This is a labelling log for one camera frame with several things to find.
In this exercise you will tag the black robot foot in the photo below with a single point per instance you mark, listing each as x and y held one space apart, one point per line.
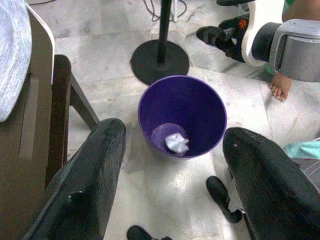
217 190
140 233

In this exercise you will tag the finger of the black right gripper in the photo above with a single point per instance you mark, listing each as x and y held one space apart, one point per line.
232 2
212 36

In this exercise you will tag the white quilted mattress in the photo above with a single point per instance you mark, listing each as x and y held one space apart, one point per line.
310 170

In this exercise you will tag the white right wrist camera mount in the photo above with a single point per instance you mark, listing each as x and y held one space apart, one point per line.
257 15

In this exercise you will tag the purple plastic waste bin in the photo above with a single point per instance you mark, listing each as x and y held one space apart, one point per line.
182 105

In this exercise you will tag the grey white knit cloth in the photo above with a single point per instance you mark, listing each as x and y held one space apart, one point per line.
12 62

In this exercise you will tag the dark wooden chair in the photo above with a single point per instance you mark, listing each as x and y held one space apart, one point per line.
25 150

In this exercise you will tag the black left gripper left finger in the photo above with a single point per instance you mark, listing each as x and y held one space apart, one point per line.
82 187

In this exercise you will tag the person bare foot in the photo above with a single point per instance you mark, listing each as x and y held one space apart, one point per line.
281 85

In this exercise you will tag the black robot left foot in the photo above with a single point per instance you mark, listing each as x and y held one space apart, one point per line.
140 233

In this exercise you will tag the crumpled white paper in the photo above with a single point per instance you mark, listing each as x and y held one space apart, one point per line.
176 143

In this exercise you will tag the black floor stand with pole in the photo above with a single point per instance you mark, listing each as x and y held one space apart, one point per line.
160 62

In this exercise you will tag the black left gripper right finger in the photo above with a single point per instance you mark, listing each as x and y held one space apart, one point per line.
275 195

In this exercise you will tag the black robot right foot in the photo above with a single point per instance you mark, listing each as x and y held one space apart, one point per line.
217 190

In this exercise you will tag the teal blanket with colourful patches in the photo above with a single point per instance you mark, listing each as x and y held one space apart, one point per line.
305 150

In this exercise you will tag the person leg with green garment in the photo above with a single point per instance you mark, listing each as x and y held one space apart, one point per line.
302 10

